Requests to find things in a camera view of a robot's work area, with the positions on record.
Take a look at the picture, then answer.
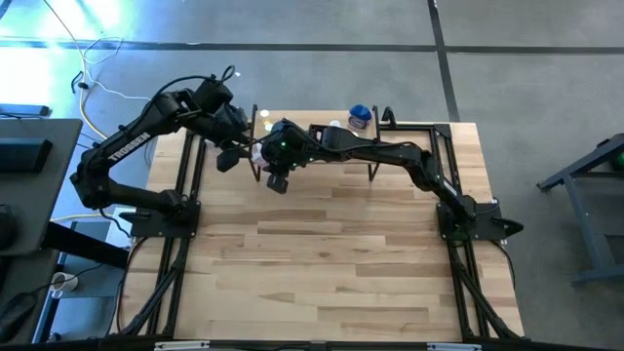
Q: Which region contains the flat black device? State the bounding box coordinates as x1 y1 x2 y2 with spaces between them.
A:
0 103 52 118

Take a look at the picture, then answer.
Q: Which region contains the white mug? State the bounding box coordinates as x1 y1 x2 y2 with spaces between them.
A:
50 271 79 299

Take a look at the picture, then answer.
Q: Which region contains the black box device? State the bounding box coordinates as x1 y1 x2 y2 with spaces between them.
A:
0 137 54 175

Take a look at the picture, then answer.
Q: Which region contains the yellow extension cord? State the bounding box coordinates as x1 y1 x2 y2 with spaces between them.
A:
42 0 109 141

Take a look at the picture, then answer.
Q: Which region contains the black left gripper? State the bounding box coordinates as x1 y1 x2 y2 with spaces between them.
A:
209 104 258 150

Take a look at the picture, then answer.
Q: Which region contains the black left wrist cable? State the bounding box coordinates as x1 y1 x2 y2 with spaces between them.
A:
144 64 236 116

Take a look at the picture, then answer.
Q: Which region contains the black aluminium rig frame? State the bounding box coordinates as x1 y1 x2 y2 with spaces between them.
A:
109 104 526 351

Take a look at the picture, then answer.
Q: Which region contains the black desk support beam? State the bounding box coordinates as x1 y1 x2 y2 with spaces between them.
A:
41 221 131 269

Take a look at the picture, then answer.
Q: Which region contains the clear jar blue lid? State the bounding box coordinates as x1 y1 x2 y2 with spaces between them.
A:
347 103 373 132

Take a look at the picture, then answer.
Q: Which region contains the wooden shelf black metal frame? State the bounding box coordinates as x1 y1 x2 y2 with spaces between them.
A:
250 103 384 182

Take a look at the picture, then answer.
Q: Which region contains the thin black cable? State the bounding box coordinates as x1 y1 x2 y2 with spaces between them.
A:
70 70 94 95

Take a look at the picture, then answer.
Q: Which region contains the black computer mouse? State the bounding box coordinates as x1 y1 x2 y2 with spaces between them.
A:
0 292 38 342

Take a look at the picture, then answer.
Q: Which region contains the dark blue metal stand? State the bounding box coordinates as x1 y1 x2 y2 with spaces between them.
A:
535 132 624 287

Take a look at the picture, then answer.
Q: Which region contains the white cable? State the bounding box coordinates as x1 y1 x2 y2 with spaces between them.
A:
80 36 153 102

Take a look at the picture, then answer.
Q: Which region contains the silver metal bracket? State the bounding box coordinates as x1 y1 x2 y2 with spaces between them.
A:
427 342 482 351
154 340 211 351

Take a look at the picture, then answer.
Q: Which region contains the dark grey desk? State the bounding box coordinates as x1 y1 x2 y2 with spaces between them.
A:
0 118 84 257
0 251 59 345

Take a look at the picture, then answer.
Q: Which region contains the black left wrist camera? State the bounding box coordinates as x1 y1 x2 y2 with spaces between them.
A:
215 147 241 174

